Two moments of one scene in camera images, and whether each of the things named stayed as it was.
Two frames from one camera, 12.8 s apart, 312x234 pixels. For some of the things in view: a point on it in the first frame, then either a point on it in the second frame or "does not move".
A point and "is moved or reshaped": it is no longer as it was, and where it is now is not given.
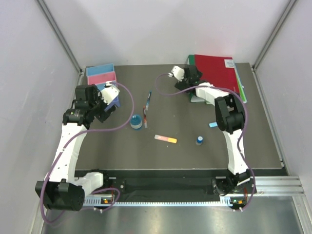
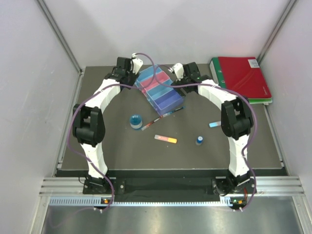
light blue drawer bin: (101, 86) is moved or reshaped
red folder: (219, 71) -> (243, 75)
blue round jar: (136, 121) does not move
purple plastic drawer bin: (115, 101) -> (168, 102)
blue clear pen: (149, 94) -> (182, 107)
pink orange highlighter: (165, 138) does not move
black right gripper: (181, 85) does not move
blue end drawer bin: (99, 69) -> (146, 73)
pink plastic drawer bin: (101, 78) -> (159, 77)
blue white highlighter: (212, 125) does not move
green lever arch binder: (191, 61) -> (216, 73)
